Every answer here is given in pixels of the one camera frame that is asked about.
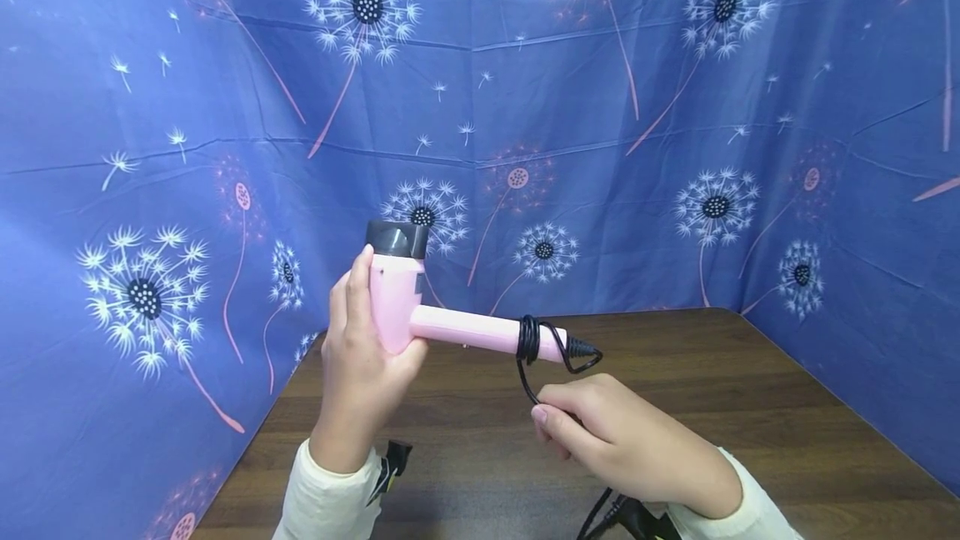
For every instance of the person's right index finger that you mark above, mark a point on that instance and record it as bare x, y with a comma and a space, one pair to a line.
568, 396

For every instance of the person's right fingers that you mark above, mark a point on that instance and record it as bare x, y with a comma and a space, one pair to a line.
554, 446

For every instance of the person's left index finger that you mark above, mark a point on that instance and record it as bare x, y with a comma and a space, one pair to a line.
361, 290

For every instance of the person's left middle finger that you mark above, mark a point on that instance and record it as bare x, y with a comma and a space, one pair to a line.
339, 302

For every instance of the person's right thumb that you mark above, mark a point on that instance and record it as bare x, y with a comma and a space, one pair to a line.
562, 430

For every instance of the person's right forearm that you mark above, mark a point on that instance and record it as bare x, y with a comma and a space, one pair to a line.
739, 511

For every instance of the person's left forearm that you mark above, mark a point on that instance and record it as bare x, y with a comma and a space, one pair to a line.
330, 498

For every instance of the person's right hand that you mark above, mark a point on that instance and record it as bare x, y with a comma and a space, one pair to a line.
645, 448

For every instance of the person's left thumb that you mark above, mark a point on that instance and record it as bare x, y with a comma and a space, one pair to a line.
409, 357

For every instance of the pink hair dryer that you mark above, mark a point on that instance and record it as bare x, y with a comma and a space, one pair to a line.
394, 298

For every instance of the person's left hand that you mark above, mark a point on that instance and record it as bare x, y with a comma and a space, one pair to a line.
358, 382

